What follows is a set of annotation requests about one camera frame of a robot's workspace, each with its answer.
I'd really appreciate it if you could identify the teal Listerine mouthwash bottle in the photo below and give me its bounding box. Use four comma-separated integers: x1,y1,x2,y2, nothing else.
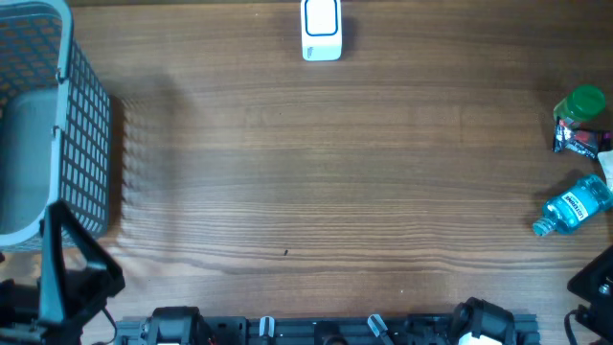
533,174,612,237

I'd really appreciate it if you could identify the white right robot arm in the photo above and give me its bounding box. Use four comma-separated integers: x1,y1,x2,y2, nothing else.
446,243,612,344

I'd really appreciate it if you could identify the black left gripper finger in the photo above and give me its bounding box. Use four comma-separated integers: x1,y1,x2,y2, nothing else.
38,201,66,325
59,203,125,307

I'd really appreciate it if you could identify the grey plastic shopping basket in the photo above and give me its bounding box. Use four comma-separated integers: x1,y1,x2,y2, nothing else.
1,0,113,252

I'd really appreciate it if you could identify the beige cookie pouch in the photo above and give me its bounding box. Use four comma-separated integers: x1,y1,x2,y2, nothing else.
598,150,613,191

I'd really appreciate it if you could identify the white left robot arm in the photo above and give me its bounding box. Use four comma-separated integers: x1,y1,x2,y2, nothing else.
1,201,218,344

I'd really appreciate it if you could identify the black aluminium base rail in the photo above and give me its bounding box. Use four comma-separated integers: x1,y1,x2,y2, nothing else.
115,309,541,345

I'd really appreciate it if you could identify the white barcode scanner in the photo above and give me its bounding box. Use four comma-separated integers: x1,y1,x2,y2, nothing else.
300,0,343,61

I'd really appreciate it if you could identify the green lid jar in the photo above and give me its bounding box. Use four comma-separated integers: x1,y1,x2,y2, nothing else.
554,84,606,127

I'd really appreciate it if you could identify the black hex wrench set pack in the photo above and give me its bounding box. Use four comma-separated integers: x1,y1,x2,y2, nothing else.
552,120,612,160

